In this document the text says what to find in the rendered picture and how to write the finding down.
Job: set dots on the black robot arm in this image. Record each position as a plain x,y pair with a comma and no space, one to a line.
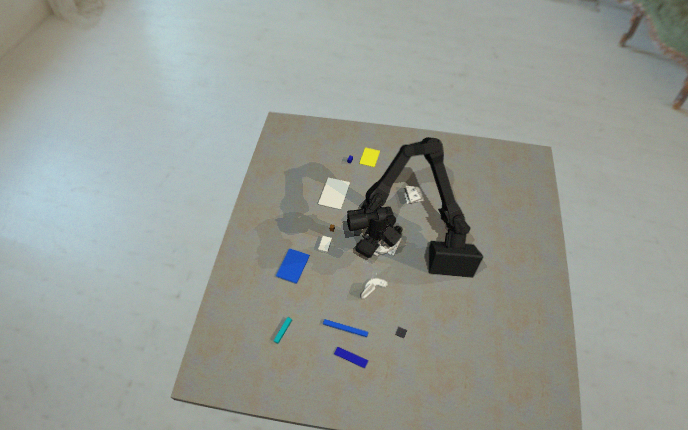
372,211

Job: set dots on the teal flat bar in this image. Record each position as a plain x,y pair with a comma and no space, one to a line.
282,330

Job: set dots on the yellow flat plate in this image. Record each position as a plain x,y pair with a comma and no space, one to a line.
369,157

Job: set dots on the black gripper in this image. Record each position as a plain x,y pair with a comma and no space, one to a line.
368,246

